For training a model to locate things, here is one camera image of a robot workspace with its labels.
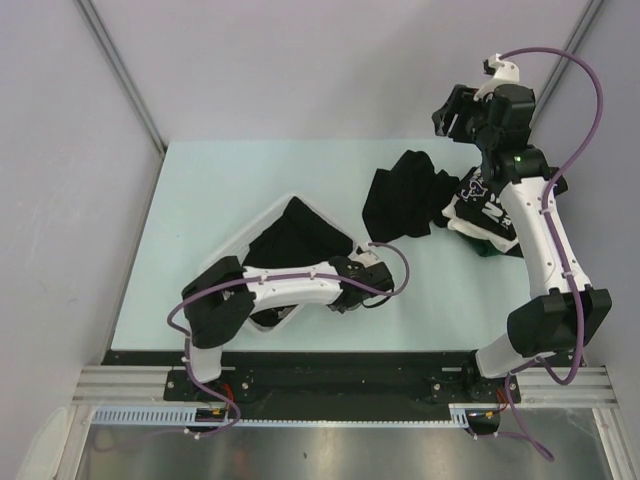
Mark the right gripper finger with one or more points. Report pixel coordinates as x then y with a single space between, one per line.
444 119
462 93

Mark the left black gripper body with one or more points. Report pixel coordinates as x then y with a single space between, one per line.
340 307

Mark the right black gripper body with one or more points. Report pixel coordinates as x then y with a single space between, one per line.
481 132

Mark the black graphic t shirt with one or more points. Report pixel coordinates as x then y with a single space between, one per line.
408 198

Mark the white plastic laundry basket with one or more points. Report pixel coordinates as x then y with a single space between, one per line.
238 246

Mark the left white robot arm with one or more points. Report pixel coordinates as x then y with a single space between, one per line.
227 295

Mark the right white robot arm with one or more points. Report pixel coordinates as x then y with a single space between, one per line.
565 310

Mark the black folded lettered t shirt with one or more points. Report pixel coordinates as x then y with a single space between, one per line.
476 203

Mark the black clothes in basket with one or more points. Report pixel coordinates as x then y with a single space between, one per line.
299 237

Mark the green folded t shirt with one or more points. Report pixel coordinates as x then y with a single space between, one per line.
486 249

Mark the white folded t shirt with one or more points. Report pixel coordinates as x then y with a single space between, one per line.
470 230

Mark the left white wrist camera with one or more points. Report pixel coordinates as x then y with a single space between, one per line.
366 257

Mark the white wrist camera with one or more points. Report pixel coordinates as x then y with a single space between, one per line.
501 72
366 257

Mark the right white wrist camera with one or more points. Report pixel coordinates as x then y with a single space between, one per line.
501 72

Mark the white slotted cable duct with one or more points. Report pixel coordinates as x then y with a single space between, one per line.
193 417

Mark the aluminium frame rail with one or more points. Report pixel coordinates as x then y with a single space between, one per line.
138 385

